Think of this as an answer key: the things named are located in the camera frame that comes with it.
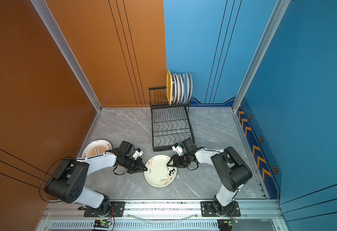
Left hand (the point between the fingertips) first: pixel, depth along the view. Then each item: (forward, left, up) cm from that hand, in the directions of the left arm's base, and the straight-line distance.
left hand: (148, 167), depth 86 cm
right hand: (+1, -13, +1) cm, 14 cm away
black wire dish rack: (+34, -13, -1) cm, 37 cm away
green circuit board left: (-28, +21, -3) cm, 35 cm away
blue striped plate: (+67, -29, +14) cm, 74 cm away
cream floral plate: (-4, -7, -1) cm, 8 cm away
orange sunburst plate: (+14, +38, -1) cm, 40 cm away
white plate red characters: (+34, -15, +33) cm, 50 cm away
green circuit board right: (-27, -42, -2) cm, 50 cm away
